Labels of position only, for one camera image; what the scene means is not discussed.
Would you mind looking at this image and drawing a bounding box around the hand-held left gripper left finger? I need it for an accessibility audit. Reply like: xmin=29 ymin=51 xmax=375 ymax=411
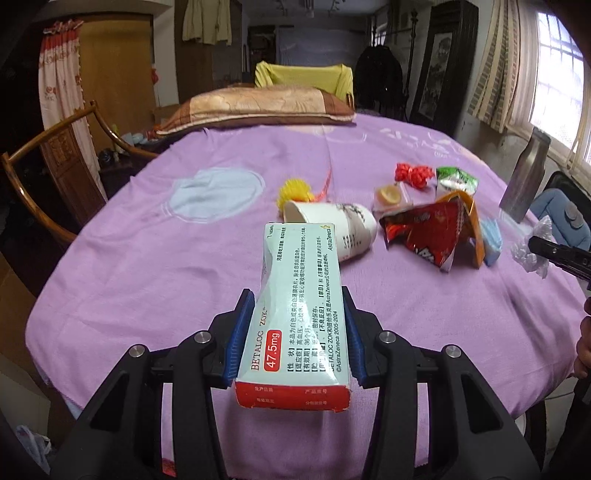
xmin=51 ymin=288 xmax=257 ymax=480

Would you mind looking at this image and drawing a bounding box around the curved wooden armchair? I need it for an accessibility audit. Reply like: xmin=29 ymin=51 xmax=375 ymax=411
xmin=0 ymin=100 xmax=160 ymax=245

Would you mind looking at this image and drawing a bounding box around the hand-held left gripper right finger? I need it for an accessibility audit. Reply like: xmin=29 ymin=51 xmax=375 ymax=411
xmin=342 ymin=286 xmax=541 ymax=480

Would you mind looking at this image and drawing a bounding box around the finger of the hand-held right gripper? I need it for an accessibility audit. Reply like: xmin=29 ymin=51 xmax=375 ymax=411
xmin=527 ymin=235 xmax=591 ymax=289

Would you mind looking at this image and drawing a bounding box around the orange foil packet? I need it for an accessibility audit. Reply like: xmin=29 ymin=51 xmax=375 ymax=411
xmin=436 ymin=190 xmax=485 ymax=269

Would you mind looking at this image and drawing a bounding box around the yellow spiky ball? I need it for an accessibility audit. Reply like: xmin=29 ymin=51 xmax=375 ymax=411
xmin=276 ymin=178 xmax=320 ymax=213

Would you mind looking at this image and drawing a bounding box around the hanging pale yellow garment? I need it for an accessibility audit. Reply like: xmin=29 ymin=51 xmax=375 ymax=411
xmin=182 ymin=0 xmax=233 ymax=46

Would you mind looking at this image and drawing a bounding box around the white red medicine box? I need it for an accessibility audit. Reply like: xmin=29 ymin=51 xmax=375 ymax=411
xmin=235 ymin=222 xmax=352 ymax=413

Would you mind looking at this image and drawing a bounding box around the steel water bottle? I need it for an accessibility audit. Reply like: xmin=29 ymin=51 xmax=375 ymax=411
xmin=499 ymin=128 xmax=552 ymax=223

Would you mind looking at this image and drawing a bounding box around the brown beige pillow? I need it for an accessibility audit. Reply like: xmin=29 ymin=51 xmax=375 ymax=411
xmin=154 ymin=87 xmax=356 ymax=137

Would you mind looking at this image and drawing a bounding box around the window with grille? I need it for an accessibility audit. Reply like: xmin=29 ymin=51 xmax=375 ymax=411
xmin=531 ymin=9 xmax=591 ymax=162

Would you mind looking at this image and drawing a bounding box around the dark cluttered side table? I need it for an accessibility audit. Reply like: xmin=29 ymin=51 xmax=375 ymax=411
xmin=99 ymin=131 xmax=160 ymax=199

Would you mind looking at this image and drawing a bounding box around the red snack bag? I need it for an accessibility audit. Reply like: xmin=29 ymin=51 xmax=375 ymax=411
xmin=379 ymin=198 xmax=467 ymax=273

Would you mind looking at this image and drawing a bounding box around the striped beige window curtain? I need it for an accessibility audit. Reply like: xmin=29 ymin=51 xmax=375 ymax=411
xmin=473 ymin=0 xmax=539 ymax=134

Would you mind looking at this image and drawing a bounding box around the floral white red curtain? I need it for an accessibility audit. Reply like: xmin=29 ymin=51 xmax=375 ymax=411
xmin=38 ymin=23 xmax=108 ymax=204

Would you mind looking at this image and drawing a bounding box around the green white snack packet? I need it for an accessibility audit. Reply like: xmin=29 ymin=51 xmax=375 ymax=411
xmin=435 ymin=166 xmax=478 ymax=201

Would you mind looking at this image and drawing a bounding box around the black hanging jacket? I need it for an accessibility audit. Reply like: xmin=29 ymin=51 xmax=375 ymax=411
xmin=355 ymin=45 xmax=407 ymax=118

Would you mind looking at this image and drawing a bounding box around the blue garment on chair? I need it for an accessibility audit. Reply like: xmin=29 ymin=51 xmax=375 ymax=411
xmin=531 ymin=172 xmax=591 ymax=252

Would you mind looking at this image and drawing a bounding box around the dark framed wall picture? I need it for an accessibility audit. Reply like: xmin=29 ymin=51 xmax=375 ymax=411
xmin=411 ymin=2 xmax=478 ymax=132

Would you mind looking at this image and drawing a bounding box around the purple blanket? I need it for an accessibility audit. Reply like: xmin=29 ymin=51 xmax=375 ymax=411
xmin=27 ymin=113 xmax=587 ymax=478

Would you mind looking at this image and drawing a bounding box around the person's right hand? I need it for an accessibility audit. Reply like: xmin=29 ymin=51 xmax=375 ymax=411
xmin=575 ymin=316 xmax=591 ymax=377

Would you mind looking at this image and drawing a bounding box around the white printed paper cup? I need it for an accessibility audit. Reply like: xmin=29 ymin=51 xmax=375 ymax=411
xmin=283 ymin=200 xmax=378 ymax=263

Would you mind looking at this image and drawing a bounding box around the yellow chair cover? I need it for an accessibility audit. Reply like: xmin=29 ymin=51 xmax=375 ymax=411
xmin=254 ymin=61 xmax=354 ymax=109

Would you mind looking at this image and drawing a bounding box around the clear plastic wrap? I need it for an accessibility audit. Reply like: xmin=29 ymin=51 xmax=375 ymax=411
xmin=510 ymin=216 xmax=553 ymax=279

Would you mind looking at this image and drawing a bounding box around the brown wooden door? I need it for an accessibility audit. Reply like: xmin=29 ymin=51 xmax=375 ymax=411
xmin=78 ymin=14 xmax=155 ymax=139

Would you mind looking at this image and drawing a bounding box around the clear fruit jelly cup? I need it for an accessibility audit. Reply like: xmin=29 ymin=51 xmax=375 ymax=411
xmin=373 ymin=183 xmax=414 ymax=214

